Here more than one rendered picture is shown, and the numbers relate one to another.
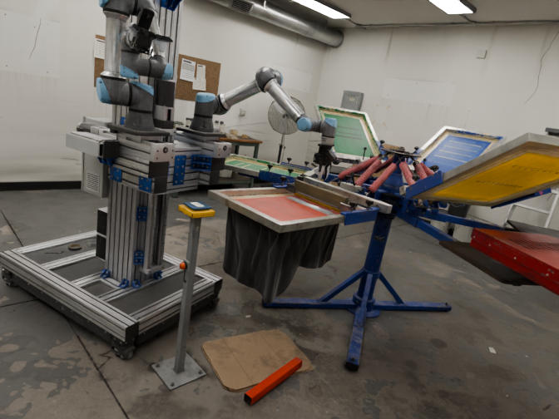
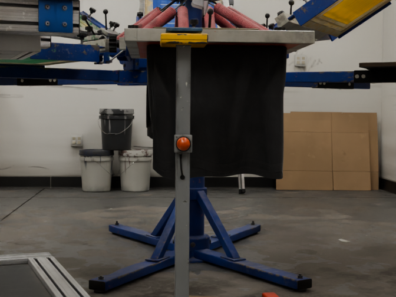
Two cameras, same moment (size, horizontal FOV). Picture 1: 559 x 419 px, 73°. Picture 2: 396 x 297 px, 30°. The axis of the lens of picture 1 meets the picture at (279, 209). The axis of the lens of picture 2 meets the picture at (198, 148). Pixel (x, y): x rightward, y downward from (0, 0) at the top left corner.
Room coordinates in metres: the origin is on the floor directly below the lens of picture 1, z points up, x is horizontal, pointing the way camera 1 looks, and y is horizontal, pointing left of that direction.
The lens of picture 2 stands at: (0.33, 1.91, 0.75)
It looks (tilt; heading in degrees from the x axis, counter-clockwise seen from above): 3 degrees down; 312
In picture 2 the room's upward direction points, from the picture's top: straight up
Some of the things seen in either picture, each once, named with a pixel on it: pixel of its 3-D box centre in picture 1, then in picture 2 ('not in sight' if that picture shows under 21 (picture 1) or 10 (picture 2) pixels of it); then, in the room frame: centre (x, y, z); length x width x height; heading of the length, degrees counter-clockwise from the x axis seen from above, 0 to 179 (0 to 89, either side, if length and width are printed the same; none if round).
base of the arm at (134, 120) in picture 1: (140, 118); not in sight; (1.99, 0.80, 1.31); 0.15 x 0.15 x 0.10
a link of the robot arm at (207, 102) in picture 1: (205, 103); not in sight; (2.44, 0.57, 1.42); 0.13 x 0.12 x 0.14; 158
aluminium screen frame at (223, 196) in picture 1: (294, 204); (210, 46); (2.09, -0.08, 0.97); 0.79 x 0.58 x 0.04; 136
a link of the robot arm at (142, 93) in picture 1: (140, 95); not in sight; (1.99, 0.80, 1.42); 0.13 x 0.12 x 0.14; 128
